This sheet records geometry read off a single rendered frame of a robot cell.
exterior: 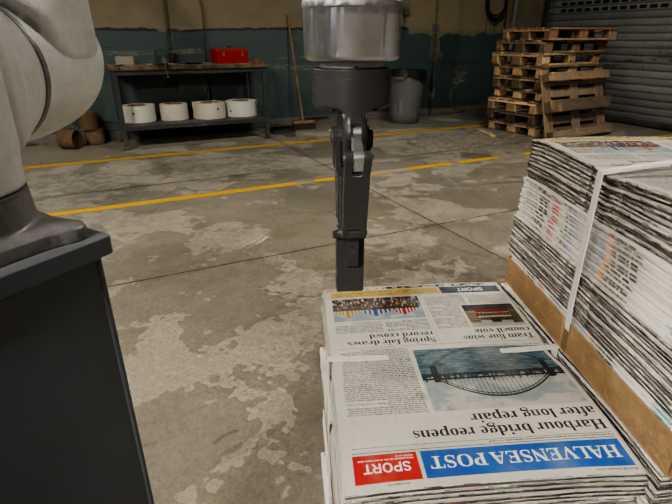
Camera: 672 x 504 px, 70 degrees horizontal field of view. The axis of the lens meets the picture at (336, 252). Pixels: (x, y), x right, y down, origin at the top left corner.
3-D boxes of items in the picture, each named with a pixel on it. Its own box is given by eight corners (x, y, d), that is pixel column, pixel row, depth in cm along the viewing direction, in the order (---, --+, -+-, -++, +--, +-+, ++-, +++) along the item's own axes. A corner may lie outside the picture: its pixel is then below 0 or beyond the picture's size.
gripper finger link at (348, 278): (363, 230, 52) (364, 233, 52) (362, 287, 55) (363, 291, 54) (336, 231, 52) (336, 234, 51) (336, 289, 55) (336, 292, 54)
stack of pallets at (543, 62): (542, 120, 752) (558, 28, 699) (598, 130, 677) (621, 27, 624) (480, 128, 691) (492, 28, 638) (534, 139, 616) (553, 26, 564)
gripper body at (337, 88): (400, 66, 42) (395, 171, 46) (383, 62, 49) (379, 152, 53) (313, 67, 41) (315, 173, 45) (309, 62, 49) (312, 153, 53)
